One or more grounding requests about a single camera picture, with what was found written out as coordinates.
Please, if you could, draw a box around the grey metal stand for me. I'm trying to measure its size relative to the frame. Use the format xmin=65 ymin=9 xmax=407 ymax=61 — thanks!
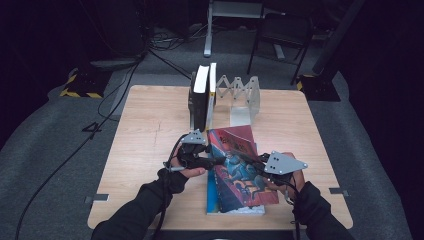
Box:
xmin=203 ymin=0 xmax=286 ymax=58

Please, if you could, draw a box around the grey metal expandable book rack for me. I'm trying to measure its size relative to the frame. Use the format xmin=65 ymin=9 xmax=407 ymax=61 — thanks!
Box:
xmin=189 ymin=71 xmax=261 ymax=132

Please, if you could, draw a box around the right hand-held gripper cable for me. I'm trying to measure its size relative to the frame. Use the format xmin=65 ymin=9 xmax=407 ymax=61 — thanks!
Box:
xmin=266 ymin=173 xmax=303 ymax=240

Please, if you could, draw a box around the hand-held gripper cable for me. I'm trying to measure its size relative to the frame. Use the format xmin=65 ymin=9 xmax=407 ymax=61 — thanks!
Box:
xmin=155 ymin=133 xmax=188 ymax=240
xmin=266 ymin=173 xmax=303 ymax=240

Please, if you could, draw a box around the black metal chair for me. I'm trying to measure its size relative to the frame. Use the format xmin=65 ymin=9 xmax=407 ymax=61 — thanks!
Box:
xmin=246 ymin=12 xmax=316 ymax=86

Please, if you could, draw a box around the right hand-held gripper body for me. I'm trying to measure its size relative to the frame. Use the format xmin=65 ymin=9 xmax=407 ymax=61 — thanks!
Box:
xmin=257 ymin=150 xmax=309 ymax=186

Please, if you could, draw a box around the person's right hand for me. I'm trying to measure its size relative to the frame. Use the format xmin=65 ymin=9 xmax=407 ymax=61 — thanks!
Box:
xmin=266 ymin=152 xmax=309 ymax=198

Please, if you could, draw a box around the person's left hand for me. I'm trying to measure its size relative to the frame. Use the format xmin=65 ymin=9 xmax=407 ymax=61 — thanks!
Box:
xmin=169 ymin=142 xmax=207 ymax=179

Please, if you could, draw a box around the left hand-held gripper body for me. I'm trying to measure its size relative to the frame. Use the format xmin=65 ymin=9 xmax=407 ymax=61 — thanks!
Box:
xmin=176 ymin=129 xmax=210 ymax=170

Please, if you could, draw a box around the long black floor cable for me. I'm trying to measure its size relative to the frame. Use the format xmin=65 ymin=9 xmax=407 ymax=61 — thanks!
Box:
xmin=13 ymin=58 xmax=145 ymax=240

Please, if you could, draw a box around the black book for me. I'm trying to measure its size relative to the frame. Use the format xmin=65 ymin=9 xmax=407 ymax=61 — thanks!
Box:
xmin=187 ymin=64 xmax=211 ymax=134

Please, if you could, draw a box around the blue book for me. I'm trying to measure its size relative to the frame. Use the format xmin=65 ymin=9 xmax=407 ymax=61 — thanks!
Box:
xmin=205 ymin=167 xmax=267 ymax=216

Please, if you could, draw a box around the bundle of floor cables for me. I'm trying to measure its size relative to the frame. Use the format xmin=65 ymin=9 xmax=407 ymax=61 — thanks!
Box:
xmin=145 ymin=24 xmax=208 ymax=53

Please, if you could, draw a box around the black yellow striped base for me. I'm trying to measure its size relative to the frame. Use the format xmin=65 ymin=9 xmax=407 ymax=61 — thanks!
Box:
xmin=59 ymin=67 xmax=113 ymax=100
xmin=295 ymin=73 xmax=342 ymax=103

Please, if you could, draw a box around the left hand-held gripper cable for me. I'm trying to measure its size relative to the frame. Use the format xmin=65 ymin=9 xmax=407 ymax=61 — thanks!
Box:
xmin=155 ymin=133 xmax=188 ymax=240

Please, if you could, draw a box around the dark slanted column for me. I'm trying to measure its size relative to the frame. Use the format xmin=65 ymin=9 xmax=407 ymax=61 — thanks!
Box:
xmin=311 ymin=0 xmax=368 ymax=76

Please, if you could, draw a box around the grey tape piece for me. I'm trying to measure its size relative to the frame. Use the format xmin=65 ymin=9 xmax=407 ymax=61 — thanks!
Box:
xmin=84 ymin=193 xmax=111 ymax=205
xmin=328 ymin=187 xmax=350 ymax=198

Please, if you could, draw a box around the red illustrated book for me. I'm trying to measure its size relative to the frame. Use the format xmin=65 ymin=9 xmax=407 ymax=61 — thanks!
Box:
xmin=206 ymin=124 xmax=281 ymax=215

